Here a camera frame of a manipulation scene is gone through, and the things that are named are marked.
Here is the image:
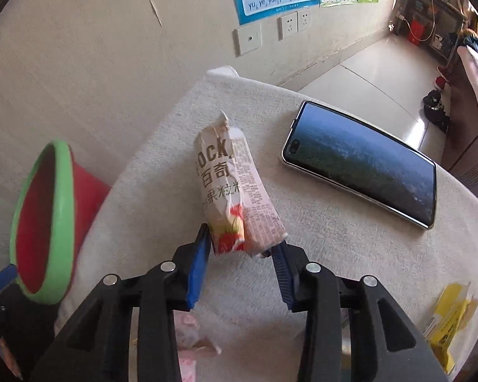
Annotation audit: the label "red bucket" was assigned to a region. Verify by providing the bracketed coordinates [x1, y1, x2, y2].
[407, 19, 425, 45]

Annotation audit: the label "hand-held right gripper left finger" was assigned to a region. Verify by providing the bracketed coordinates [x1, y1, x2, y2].
[30, 223, 214, 382]

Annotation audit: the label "white single wall socket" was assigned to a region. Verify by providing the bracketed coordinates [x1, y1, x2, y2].
[234, 23, 262, 57]

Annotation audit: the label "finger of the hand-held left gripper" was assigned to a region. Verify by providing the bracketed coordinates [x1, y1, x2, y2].
[0, 265, 18, 288]

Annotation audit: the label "red shoe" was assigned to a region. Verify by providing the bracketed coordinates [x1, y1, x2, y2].
[434, 66, 453, 90]

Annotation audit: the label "red bin with green rim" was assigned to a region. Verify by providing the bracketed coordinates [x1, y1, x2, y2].
[9, 140, 112, 305]

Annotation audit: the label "white and pink snack box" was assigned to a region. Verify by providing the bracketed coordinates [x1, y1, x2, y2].
[193, 110, 286, 258]

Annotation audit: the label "metal shelf rack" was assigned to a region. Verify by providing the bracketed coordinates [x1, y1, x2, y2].
[392, 0, 468, 62]

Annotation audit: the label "black shoes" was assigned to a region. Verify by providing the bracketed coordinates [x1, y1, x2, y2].
[422, 89, 451, 133]

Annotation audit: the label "pink wrapper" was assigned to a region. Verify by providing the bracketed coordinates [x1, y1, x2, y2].
[173, 312, 222, 382]

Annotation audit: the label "tablet with grey cover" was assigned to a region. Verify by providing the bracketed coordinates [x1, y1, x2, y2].
[281, 100, 438, 229]

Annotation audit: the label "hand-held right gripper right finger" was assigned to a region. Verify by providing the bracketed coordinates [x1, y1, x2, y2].
[271, 241, 449, 382]

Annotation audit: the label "yellow wrapper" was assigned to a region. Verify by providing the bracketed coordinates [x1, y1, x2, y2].
[422, 282, 478, 375]

